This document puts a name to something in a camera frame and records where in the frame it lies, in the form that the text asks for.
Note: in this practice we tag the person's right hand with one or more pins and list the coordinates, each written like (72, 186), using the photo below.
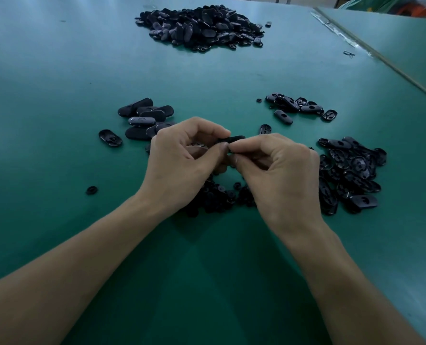
(285, 187)

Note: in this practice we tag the person's left hand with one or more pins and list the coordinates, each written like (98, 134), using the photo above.
(177, 169)

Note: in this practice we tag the pile of small black buttons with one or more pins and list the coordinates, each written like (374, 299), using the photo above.
(216, 201)

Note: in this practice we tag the assembled black oval piece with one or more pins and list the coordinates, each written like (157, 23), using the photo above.
(141, 120)
(135, 107)
(161, 110)

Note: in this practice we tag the pile of black oval shells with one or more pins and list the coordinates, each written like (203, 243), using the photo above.
(353, 172)

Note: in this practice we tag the lone black ring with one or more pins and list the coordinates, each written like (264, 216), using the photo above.
(92, 190)

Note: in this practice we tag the person's left forearm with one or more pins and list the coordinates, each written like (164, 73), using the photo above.
(55, 280)

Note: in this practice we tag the person's right forearm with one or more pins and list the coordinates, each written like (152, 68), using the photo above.
(356, 298)

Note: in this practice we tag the small black plastic scrap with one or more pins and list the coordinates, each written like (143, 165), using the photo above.
(349, 54)

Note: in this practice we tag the green striped bag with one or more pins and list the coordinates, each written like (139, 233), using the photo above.
(385, 2)

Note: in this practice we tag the red plastic stool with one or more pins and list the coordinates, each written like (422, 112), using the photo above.
(421, 10)

